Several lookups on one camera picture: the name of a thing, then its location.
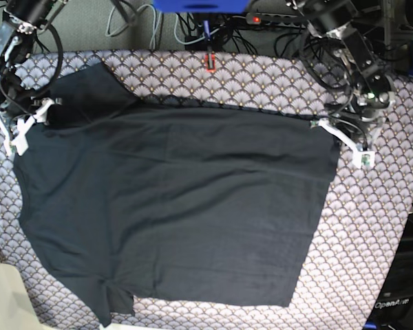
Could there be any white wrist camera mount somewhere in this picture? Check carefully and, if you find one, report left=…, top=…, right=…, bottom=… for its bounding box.
left=310, top=117, right=387, bottom=169
left=0, top=98, right=56, bottom=158

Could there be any black OpenArm box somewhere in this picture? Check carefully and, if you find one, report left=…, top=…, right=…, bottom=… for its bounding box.
left=363, top=213, right=413, bottom=329

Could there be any red table clamp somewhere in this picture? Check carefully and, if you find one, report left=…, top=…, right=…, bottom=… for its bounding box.
left=205, top=52, right=215, bottom=73

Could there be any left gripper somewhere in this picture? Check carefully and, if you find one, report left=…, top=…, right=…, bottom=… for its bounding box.
left=326, top=103, right=385, bottom=148

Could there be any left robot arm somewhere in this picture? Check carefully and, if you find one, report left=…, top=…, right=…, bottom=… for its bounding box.
left=288, top=1, right=394, bottom=151

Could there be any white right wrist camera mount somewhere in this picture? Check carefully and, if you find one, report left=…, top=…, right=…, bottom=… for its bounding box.
left=0, top=98, right=56, bottom=158

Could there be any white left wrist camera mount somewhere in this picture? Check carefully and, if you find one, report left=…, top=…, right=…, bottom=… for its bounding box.
left=310, top=117, right=387, bottom=169

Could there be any black power strip red switch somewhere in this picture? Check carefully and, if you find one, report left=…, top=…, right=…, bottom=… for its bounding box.
left=244, top=13, right=308, bottom=27

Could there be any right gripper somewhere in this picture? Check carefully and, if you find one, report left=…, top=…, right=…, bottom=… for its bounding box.
left=0, top=74, right=54, bottom=129

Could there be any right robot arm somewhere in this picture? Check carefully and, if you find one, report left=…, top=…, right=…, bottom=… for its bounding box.
left=0, top=1, right=67, bottom=131

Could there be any fan-patterned tablecloth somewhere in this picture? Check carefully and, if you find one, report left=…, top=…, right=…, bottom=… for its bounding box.
left=0, top=50, right=413, bottom=329

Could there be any dark navy T-shirt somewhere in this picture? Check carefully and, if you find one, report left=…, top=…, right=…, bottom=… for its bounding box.
left=13, top=64, right=339, bottom=325

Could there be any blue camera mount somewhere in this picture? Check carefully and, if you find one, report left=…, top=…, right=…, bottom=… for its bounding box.
left=153, top=0, right=249, bottom=13

